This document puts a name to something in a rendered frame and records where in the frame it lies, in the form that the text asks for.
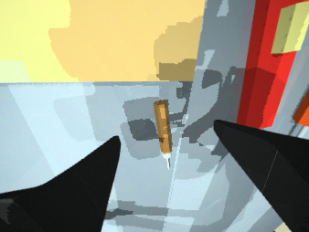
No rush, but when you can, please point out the red rectangular bar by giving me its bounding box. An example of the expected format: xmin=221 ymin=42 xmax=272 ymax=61
xmin=236 ymin=0 xmax=309 ymax=129

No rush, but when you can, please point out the orange-handled awl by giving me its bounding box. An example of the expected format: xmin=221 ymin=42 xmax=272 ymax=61
xmin=293 ymin=90 xmax=309 ymax=138

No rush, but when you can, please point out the light orange rectangular panel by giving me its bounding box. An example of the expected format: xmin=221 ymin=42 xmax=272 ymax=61
xmin=0 ymin=0 xmax=205 ymax=82

